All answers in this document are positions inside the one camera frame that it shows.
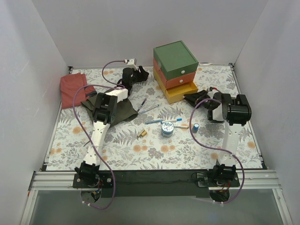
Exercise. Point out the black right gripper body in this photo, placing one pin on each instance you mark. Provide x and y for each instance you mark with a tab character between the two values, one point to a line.
202	100

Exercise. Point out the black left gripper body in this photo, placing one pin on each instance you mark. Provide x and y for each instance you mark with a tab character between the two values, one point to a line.
137	74

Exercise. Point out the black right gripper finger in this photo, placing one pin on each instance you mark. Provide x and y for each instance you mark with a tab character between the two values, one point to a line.
203	92
194	100

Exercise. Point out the yellow bottom drawer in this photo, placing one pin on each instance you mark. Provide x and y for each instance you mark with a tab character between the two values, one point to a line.
177	93

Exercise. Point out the green red yellow drawer box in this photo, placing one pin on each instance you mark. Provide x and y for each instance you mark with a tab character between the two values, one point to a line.
173	65

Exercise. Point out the blue white round tin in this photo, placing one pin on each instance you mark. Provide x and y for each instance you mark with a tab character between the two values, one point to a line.
167	129

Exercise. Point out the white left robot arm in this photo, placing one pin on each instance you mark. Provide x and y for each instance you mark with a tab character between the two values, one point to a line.
110	108

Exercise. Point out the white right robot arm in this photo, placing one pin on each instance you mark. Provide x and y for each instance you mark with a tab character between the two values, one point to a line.
234	113

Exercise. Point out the white marker blue cap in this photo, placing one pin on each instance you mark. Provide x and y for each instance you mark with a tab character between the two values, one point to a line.
174	120

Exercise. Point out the small blue cylinder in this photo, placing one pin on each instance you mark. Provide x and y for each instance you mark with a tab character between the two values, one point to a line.
195	128

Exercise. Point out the purple pen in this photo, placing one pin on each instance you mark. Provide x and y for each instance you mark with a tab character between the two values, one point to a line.
139	108

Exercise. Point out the white marker green cap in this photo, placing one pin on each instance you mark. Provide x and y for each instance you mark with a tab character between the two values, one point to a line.
181	127

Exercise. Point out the dark green cloth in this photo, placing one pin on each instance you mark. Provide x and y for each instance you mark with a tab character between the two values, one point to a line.
125	111

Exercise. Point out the blue long nib marker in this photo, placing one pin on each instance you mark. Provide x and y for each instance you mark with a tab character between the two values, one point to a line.
149	109

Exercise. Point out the light blue pen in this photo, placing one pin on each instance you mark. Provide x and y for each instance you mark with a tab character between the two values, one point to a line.
153	121

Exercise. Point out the floral table mat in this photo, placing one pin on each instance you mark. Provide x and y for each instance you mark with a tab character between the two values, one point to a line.
122	150

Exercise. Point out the red cloth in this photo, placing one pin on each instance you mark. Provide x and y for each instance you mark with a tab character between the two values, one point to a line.
69	85

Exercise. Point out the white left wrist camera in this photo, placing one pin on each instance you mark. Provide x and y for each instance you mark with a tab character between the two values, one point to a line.
131	63

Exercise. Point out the aluminium front rail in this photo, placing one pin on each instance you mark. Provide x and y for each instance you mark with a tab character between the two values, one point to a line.
254	179

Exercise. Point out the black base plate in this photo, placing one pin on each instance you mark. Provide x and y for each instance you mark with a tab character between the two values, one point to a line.
140	183

